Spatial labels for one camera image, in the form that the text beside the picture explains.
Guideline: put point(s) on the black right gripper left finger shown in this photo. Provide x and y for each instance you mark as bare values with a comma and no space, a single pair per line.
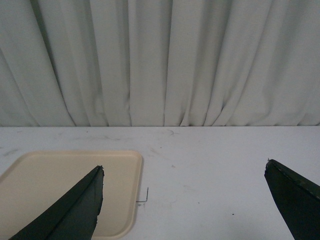
74,216

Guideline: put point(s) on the white curtain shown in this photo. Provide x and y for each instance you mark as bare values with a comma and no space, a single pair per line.
126,63

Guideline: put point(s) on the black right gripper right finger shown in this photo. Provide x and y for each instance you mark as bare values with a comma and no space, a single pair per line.
297,199

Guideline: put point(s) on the beige plastic tray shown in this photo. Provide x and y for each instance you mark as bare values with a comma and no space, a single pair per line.
38,179

